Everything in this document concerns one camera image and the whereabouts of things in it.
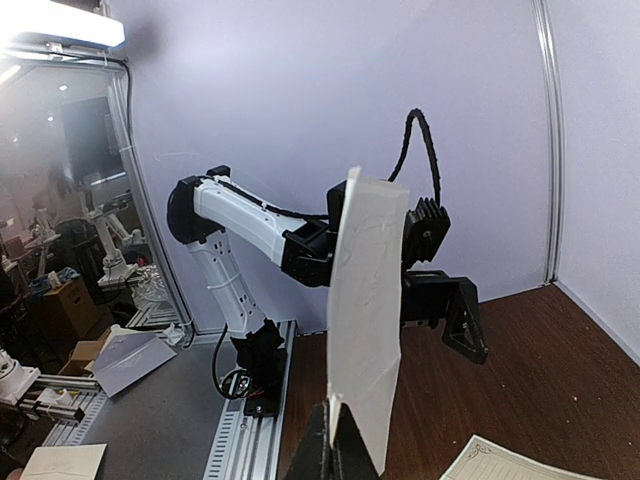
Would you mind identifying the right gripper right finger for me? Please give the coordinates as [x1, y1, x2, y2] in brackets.
[330, 403, 379, 480]

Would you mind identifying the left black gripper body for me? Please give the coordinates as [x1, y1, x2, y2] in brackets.
[327, 182, 489, 365]

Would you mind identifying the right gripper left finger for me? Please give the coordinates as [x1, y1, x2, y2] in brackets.
[285, 400, 331, 480]

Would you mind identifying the white letter paper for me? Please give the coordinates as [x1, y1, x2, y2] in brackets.
[327, 167, 409, 474]

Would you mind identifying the beige decorated lined sheet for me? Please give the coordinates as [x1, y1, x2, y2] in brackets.
[440, 434, 593, 480]

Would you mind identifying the white paper on bench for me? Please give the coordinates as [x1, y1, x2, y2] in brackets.
[92, 332, 176, 398]

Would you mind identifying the ceiling light panel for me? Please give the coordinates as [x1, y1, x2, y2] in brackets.
[1, 1, 125, 48]

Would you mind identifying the front aluminium rail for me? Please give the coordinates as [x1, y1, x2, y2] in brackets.
[203, 320, 298, 480]

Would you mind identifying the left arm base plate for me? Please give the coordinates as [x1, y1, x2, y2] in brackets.
[219, 348, 287, 418]

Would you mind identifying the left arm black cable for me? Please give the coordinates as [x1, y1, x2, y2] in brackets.
[387, 107, 446, 206]

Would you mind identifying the right aluminium frame post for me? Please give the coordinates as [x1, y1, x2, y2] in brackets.
[531, 0, 566, 284]

